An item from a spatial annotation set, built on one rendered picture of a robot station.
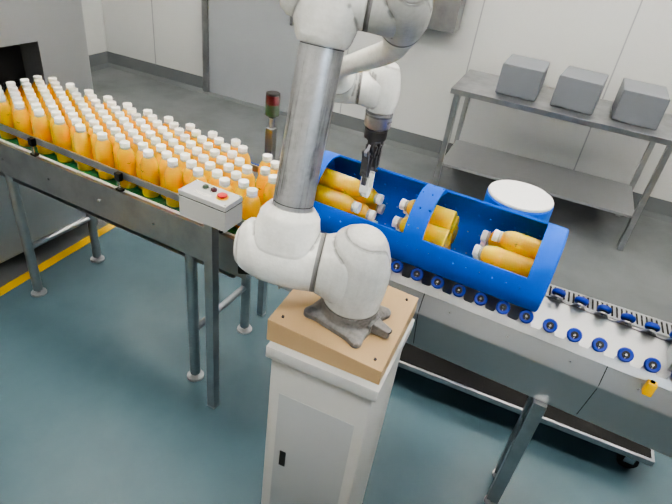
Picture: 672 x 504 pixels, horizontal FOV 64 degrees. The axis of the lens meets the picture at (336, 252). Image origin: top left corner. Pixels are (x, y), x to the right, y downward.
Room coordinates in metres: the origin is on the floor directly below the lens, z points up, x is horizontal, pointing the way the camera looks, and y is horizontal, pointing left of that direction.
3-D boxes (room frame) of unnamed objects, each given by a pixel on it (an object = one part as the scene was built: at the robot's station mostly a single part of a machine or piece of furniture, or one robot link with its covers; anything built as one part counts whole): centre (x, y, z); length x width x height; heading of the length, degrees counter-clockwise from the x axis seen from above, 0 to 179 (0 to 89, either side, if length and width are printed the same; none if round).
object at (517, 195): (2.09, -0.75, 1.03); 0.28 x 0.28 x 0.01
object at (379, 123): (1.70, -0.07, 1.41); 0.09 x 0.09 x 0.06
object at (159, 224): (2.13, 0.95, 0.45); 1.64 x 0.48 x 0.90; 67
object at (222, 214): (1.61, 0.46, 1.05); 0.20 x 0.10 x 0.10; 67
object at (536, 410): (1.32, -0.78, 0.31); 0.06 x 0.06 x 0.63; 67
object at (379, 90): (1.70, -0.06, 1.52); 0.13 x 0.11 x 0.16; 90
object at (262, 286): (2.28, 0.37, 0.55); 0.04 x 0.04 x 1.10; 67
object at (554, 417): (2.01, -0.87, 0.07); 1.50 x 0.52 x 0.15; 71
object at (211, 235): (1.61, 0.46, 0.50); 0.04 x 0.04 x 1.00; 67
